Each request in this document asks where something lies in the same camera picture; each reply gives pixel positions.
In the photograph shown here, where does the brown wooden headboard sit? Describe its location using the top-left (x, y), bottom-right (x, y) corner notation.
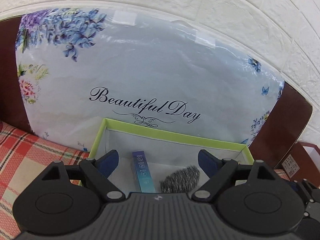
top-left (1, 16), bottom-right (312, 168)

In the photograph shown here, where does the brown shoe box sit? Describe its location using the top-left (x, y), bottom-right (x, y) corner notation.
top-left (274, 141), bottom-right (319, 187)

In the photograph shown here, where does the floral Beautiful Day pillow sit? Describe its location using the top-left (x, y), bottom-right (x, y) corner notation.
top-left (15, 8), bottom-right (284, 150)

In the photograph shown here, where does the steel wool scrubber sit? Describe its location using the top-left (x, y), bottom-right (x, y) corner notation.
top-left (159, 165), bottom-right (200, 193)

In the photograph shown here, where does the light green cardboard box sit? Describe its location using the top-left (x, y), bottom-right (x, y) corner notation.
top-left (89, 118), bottom-right (254, 194)

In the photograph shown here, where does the teal gradient slim box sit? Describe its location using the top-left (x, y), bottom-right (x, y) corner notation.
top-left (132, 151), bottom-right (156, 193)

